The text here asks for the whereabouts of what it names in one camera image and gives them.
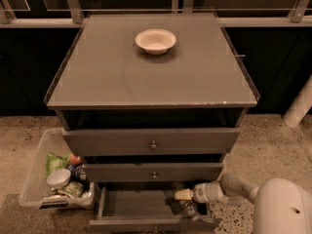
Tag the grey open bottom drawer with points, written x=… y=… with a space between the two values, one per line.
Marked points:
x=146 y=207

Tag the metal railing frame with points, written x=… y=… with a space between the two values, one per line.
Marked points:
x=229 y=13

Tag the grey top drawer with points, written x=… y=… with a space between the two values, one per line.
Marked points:
x=136 y=142

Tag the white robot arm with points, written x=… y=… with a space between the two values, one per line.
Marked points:
x=279 y=205

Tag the grey middle drawer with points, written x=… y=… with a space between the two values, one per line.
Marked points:
x=152 y=172

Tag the clear plastic water bottle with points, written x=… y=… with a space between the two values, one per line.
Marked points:
x=188 y=207

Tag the small white cup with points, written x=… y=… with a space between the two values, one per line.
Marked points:
x=59 y=178

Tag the grey drawer cabinet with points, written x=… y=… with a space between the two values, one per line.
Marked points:
x=108 y=82

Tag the clear plastic storage bin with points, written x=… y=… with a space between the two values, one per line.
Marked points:
x=36 y=192

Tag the dark blue snack bag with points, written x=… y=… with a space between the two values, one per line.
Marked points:
x=77 y=172

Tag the green snack packet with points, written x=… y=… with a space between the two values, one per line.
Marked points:
x=72 y=190

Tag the green snack bag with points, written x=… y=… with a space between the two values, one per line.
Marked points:
x=55 y=162

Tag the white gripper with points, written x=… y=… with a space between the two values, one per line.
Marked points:
x=204 y=192

